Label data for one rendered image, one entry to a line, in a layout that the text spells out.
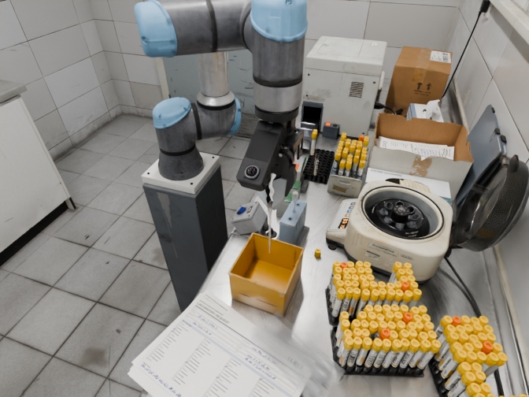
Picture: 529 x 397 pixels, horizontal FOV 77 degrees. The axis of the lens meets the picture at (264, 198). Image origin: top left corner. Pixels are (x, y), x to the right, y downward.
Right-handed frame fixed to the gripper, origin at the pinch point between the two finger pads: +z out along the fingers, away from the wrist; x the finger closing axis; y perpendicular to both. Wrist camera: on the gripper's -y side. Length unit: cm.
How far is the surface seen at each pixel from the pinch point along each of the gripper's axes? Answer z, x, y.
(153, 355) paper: 24.2, 14.8, -25.7
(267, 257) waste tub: 22.7, 2.7, 5.4
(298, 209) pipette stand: 15.7, -1.0, 18.0
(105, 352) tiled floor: 113, 79, -7
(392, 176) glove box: 19, -22, 47
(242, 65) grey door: 48, 102, 196
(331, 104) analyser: 13, 5, 77
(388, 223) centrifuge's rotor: 15.3, -23.3, 21.3
